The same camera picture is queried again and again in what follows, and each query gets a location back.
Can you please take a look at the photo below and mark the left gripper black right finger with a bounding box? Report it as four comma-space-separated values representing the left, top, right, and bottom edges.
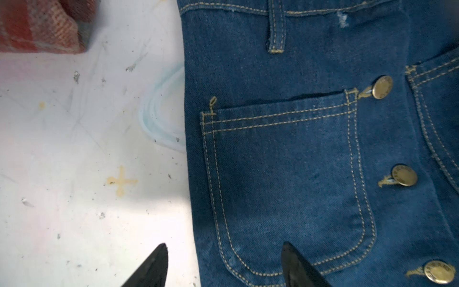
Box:
281, 242, 331, 287

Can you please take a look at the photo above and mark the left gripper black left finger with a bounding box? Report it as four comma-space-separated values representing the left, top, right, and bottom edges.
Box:
122, 243, 169, 287

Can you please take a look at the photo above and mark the dark blue denim skirt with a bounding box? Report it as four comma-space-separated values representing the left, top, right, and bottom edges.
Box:
178, 1, 459, 287

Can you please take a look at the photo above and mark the red plaid skirt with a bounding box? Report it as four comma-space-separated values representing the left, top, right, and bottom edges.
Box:
1, 0, 100, 55

